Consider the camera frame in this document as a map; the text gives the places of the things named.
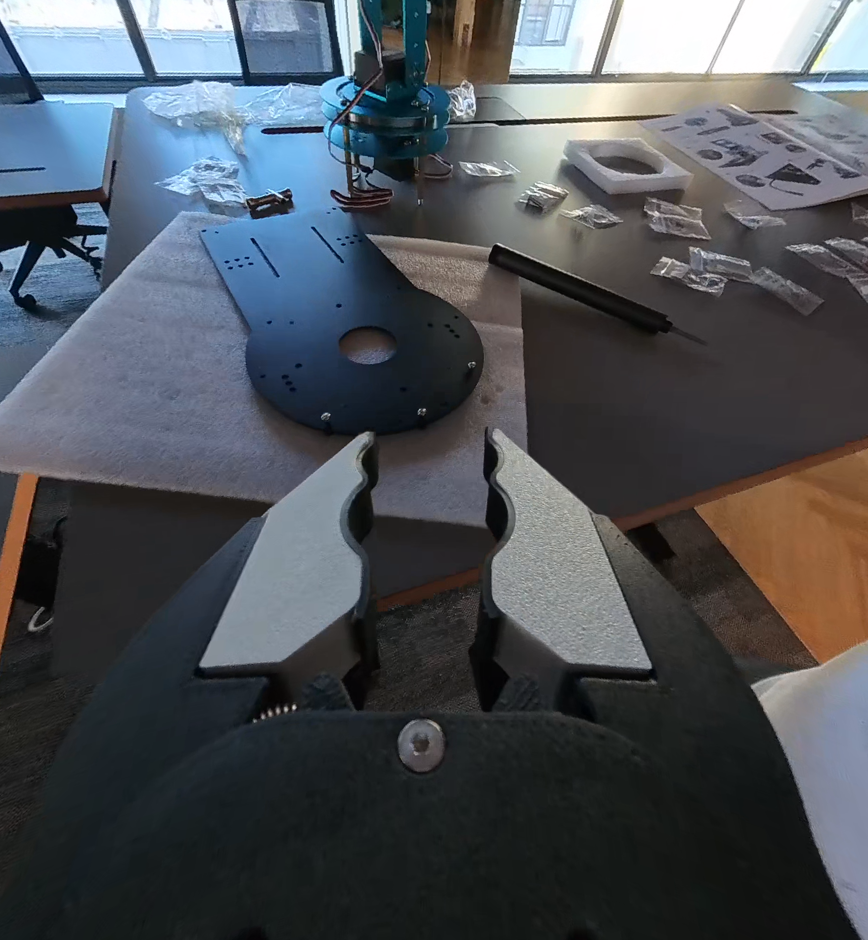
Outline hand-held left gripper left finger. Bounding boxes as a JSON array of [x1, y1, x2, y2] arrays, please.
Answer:
[[197, 430, 380, 691]]

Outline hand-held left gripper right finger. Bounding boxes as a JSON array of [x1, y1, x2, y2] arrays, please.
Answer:
[[470, 427, 657, 691]]

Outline grey foam sheet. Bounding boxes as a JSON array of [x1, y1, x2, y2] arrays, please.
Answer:
[[0, 211, 529, 530]]

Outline black metal base plate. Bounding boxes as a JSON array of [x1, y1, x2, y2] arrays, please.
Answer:
[[200, 206, 485, 436]]

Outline black screwdriver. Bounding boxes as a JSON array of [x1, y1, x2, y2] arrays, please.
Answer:
[[488, 244, 708, 346]]

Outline row of small parts packets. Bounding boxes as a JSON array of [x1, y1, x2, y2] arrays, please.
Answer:
[[518, 180, 868, 320]]

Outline black office chair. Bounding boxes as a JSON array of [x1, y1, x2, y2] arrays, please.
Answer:
[[0, 202, 108, 313]]

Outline printed instruction manual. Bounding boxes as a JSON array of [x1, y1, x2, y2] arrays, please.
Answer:
[[639, 103, 868, 212]]

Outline black framed window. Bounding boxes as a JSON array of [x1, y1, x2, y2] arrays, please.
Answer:
[[0, 0, 347, 83], [511, 0, 868, 80]]

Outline red brown servo cable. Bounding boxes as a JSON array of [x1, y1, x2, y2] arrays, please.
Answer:
[[329, 165, 396, 214]]

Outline white foam frame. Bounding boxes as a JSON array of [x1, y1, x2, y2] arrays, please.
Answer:
[[563, 137, 694, 196]]

